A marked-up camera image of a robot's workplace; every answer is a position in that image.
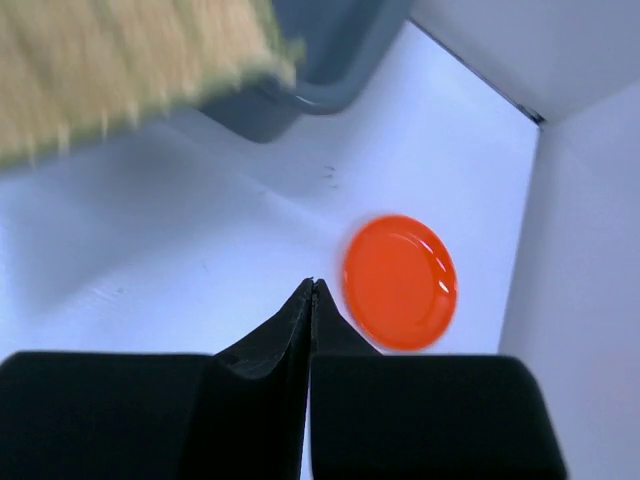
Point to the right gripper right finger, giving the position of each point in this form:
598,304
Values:
376,416

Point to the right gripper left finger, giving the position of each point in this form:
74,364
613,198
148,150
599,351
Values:
238,414

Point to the grey plastic bin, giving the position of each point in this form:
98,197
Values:
345,42

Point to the bamboo woven mat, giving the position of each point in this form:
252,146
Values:
75,71

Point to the orange plastic plate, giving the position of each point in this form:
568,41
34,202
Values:
399,283

